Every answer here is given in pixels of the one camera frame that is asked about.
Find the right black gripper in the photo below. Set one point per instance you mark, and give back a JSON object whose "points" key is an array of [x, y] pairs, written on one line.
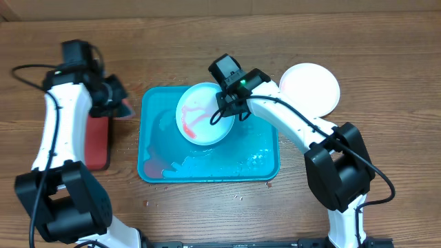
{"points": [[229, 109]]}

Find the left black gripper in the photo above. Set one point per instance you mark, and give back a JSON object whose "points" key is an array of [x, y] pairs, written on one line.
{"points": [[118, 93]]}

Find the green scouring sponge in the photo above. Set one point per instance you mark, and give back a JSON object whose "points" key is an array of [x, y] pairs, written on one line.
{"points": [[125, 110]]}

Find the light blue plate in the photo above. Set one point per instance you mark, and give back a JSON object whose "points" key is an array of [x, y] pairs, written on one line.
{"points": [[194, 111]]}

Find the white plate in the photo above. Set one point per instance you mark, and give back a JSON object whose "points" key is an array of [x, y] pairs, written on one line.
{"points": [[313, 88]]}

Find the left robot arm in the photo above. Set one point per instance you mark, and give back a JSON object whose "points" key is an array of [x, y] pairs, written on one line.
{"points": [[64, 201]]}

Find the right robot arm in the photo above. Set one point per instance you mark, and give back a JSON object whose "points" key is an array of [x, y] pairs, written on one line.
{"points": [[336, 158]]}

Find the dark tray with red liquid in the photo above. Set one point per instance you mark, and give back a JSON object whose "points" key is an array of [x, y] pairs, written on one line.
{"points": [[98, 142]]}

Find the teal plastic tray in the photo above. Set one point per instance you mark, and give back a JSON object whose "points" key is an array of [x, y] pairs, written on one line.
{"points": [[249, 152]]}

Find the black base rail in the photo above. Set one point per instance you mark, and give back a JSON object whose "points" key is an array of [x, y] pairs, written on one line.
{"points": [[300, 243]]}

